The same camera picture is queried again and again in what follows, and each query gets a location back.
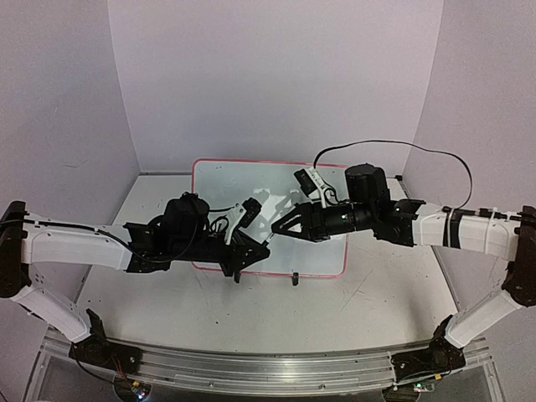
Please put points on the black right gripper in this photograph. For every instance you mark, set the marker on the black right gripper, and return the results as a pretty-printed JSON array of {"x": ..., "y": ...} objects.
[{"x": 309, "y": 223}]

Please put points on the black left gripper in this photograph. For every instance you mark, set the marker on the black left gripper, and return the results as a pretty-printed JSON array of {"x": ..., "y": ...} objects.
[{"x": 242, "y": 244}]

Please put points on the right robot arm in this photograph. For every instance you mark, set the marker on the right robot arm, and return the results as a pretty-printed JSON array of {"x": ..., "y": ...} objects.
[{"x": 411, "y": 222}]

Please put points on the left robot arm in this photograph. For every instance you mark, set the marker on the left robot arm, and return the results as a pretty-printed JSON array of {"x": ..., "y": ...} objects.
[{"x": 182, "y": 233}]

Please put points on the pink framed whiteboard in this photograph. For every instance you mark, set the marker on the pink framed whiteboard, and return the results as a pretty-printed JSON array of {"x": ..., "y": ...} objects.
[{"x": 224, "y": 183}]

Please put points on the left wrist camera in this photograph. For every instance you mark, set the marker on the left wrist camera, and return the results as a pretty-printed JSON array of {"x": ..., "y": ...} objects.
[{"x": 240, "y": 216}]

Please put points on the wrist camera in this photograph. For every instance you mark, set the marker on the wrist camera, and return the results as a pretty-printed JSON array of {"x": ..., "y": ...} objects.
[
  {"x": 314, "y": 186},
  {"x": 240, "y": 216}
]

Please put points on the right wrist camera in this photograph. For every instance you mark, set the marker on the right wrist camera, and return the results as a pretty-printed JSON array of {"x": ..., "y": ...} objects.
[{"x": 314, "y": 186}]

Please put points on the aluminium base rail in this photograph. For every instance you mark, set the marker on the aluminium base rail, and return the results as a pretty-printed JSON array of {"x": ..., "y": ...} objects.
[{"x": 300, "y": 374}]

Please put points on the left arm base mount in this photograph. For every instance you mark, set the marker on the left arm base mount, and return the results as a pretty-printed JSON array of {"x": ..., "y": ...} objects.
[{"x": 99, "y": 351}]

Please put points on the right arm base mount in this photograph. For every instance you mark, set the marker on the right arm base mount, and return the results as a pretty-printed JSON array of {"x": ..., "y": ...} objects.
[{"x": 439, "y": 357}]

